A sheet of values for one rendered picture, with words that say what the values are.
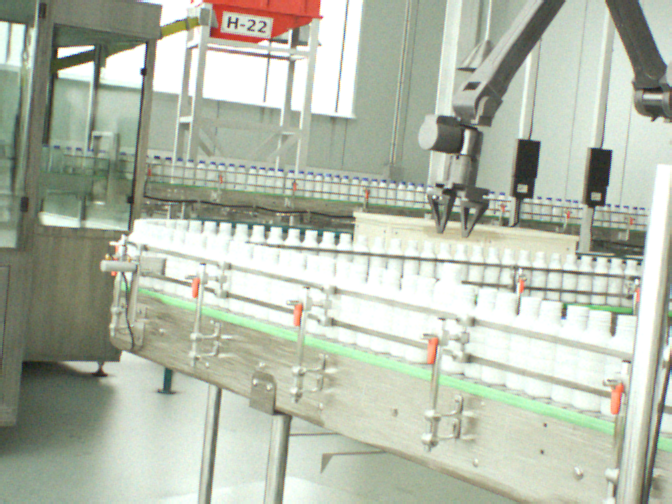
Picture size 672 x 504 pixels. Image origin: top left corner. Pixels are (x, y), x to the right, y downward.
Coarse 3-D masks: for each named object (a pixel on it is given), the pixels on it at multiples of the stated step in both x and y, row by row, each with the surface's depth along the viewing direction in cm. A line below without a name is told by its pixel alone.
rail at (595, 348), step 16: (176, 256) 334; (192, 256) 327; (256, 272) 301; (208, 288) 319; (336, 288) 274; (256, 304) 300; (272, 304) 295; (400, 304) 256; (336, 320) 273; (480, 320) 236; (384, 336) 259; (400, 336) 255; (528, 336) 225; (544, 336) 222; (448, 352) 243; (608, 352) 210; (624, 352) 207; (496, 368) 232; (512, 368) 228; (560, 384) 218; (576, 384) 215
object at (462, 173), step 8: (456, 160) 247; (464, 160) 246; (456, 168) 247; (464, 168) 246; (472, 168) 247; (448, 176) 248; (456, 176) 247; (464, 176) 246; (472, 176) 247; (432, 184) 248; (440, 184) 249; (448, 184) 244; (456, 184) 244; (464, 184) 246; (472, 184) 247; (456, 192) 248; (488, 192) 249
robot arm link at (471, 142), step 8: (464, 128) 246; (472, 128) 249; (464, 136) 246; (472, 136) 246; (480, 136) 247; (464, 144) 246; (472, 144) 246; (480, 144) 248; (456, 152) 247; (464, 152) 246; (472, 152) 246; (480, 152) 248; (472, 160) 248
